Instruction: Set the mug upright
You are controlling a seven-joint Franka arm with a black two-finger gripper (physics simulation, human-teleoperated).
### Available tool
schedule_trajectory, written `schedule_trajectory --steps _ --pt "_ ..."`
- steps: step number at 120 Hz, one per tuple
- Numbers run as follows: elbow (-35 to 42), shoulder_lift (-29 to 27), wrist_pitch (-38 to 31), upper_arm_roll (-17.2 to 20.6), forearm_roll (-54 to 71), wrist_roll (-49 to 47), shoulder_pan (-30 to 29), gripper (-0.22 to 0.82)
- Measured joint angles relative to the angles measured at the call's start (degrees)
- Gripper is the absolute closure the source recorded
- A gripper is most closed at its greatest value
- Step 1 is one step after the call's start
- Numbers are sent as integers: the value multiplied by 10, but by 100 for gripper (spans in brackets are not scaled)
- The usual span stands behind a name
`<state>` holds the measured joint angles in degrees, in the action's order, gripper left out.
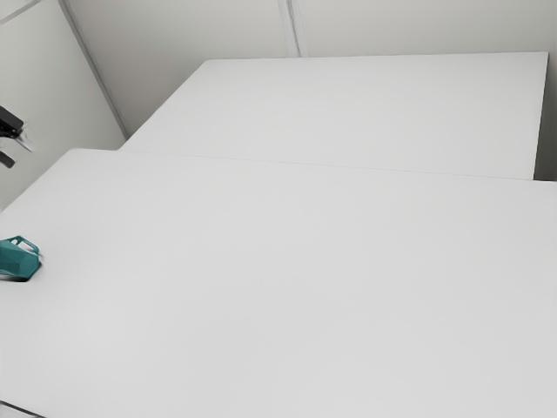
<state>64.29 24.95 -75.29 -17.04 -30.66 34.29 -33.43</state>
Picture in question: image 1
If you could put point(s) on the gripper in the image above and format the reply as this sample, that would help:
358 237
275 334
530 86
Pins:
8 122

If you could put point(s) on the teal faceted mug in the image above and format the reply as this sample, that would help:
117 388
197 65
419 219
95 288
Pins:
17 260

